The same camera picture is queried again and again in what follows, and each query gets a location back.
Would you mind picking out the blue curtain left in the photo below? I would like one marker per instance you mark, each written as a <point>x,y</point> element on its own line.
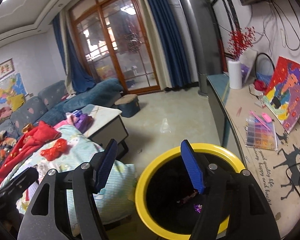
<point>77,79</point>

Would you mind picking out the white coffee table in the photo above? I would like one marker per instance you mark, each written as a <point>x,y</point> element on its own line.
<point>107,124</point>

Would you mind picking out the wooden glass sliding door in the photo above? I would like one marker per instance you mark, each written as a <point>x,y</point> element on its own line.
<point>113,43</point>

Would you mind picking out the right embroidered wall picture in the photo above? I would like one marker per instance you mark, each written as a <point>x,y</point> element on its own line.
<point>6,68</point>

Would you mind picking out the red berry branch decoration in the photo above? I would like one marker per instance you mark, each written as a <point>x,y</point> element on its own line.
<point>240,40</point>

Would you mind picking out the bead organiser box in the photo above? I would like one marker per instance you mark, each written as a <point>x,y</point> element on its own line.
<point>258,136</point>

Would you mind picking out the blue grey sofa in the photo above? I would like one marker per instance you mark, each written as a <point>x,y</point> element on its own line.
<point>49,106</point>

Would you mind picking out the purple candy wrapper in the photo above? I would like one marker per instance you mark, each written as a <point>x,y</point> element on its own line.
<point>198,208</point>

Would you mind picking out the purple clothes pile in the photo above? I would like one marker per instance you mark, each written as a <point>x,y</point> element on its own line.
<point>81,121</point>

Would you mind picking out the silver tower air conditioner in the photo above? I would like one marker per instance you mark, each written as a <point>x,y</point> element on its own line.
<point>201,23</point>

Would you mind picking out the tv cabinet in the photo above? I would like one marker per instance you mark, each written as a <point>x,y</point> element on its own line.
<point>276,171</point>

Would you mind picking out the Hello Kitty teal quilt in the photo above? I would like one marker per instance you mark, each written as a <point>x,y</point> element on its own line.
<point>47,214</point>

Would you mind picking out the colourful diamond painting canvas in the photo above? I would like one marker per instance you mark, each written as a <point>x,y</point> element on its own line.
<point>282,96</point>

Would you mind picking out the china map poster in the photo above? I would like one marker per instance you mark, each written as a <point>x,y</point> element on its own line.
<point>11,86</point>

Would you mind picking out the red blanket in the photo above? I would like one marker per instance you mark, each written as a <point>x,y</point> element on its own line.
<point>29,143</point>

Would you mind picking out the blue curtain right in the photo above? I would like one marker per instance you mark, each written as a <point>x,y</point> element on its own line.
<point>177,65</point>

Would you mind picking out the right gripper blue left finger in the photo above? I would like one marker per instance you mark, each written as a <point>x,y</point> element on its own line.
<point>47,215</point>

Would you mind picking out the red plastic bag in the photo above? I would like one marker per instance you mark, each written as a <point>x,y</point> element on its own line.
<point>60,147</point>

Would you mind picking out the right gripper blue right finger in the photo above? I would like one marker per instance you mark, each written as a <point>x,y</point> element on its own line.
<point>250,215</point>

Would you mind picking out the blue curtain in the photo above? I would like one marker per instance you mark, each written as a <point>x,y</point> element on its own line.
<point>177,65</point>
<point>77,79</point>

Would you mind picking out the yellow rimmed trash bin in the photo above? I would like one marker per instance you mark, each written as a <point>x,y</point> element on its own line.
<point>165,197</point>

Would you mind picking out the small round stool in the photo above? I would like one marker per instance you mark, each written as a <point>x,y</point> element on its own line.
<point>128,105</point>

